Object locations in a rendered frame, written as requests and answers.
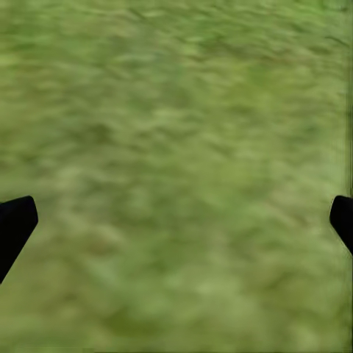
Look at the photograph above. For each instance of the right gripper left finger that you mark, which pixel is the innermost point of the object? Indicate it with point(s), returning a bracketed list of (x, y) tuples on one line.
[(18, 218)]

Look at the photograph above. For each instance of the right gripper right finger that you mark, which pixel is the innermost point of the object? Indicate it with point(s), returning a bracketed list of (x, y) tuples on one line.
[(341, 218)]

